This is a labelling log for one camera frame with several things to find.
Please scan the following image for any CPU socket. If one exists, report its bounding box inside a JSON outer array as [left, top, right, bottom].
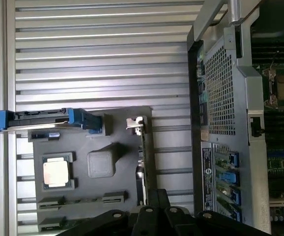
[[261, 66, 284, 109]]

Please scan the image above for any silver CPU chip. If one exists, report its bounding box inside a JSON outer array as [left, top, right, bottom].
[[42, 157, 69, 189]]

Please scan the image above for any silver case handle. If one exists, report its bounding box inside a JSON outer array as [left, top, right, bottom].
[[227, 0, 244, 26]]

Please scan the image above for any green RAM stick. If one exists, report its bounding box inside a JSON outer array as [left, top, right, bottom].
[[126, 115, 155, 207]]

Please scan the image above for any black case latch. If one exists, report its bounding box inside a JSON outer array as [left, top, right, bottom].
[[249, 116, 266, 138]]

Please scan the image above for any blue expansion slot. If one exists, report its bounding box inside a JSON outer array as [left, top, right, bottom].
[[266, 150, 284, 159]]

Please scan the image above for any disk in blue carrier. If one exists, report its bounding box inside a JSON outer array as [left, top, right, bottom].
[[0, 107, 101, 139]]

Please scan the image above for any grey open PC case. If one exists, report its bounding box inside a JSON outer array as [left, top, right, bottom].
[[186, 0, 284, 236]]

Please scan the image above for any white expansion slot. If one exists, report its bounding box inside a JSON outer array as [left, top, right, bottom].
[[269, 198, 284, 207]]

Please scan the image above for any grey parts rack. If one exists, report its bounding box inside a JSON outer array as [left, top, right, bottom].
[[15, 105, 155, 236]]

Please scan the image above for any blue expansion slot clip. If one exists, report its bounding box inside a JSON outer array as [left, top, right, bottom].
[[232, 208, 243, 223], [219, 171, 241, 189], [227, 152, 241, 171], [230, 188, 242, 205]]

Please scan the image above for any green motherboard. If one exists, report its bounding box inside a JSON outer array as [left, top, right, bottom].
[[251, 23, 284, 236]]

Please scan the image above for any white case label sticker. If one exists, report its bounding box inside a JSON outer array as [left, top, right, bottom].
[[201, 147, 214, 212]]

